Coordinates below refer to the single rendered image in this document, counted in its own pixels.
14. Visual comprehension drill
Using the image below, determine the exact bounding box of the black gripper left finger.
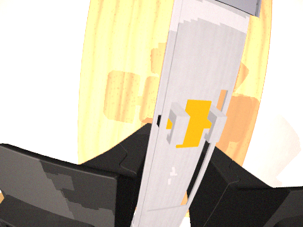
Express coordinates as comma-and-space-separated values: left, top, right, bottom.
0, 123, 152, 227

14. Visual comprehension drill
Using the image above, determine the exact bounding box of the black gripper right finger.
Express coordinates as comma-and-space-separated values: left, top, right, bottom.
187, 139, 303, 227

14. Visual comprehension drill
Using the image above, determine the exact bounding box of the light wooden board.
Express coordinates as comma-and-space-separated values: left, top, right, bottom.
78, 0, 273, 166

